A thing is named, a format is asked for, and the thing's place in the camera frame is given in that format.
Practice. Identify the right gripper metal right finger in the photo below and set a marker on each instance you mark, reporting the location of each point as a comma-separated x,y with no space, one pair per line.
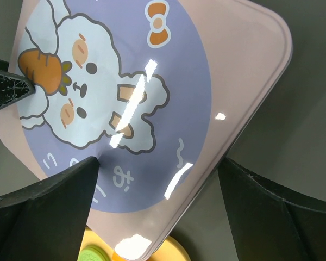
269,221

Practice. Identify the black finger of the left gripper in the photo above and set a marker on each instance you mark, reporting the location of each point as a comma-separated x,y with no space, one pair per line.
13,87

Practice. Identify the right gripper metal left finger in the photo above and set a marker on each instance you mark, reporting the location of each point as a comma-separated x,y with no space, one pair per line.
47,220

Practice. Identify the silver tin lid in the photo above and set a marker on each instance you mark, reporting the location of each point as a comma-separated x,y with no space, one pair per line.
157,91

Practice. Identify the green sandwich cookie top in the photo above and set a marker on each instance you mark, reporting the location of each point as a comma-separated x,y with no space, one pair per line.
93,253

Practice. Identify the yellow plastic tray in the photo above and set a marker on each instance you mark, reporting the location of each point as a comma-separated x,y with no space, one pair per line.
169,250

